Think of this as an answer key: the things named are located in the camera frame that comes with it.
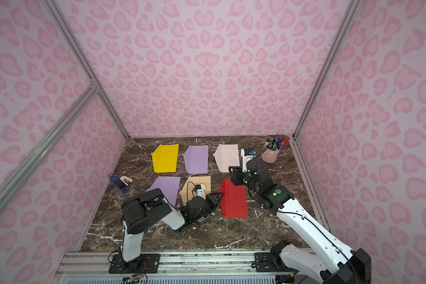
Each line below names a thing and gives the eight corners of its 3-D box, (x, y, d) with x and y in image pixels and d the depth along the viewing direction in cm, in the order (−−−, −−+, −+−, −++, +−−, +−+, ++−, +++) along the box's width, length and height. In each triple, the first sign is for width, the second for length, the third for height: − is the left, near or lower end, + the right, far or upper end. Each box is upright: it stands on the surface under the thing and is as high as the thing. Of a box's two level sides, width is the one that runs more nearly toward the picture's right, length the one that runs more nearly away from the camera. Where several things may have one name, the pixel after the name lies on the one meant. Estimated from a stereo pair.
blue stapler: (106, 183, 100) (102, 180, 98) (116, 173, 105) (113, 170, 102) (126, 193, 96) (123, 191, 94) (135, 182, 101) (133, 179, 98)
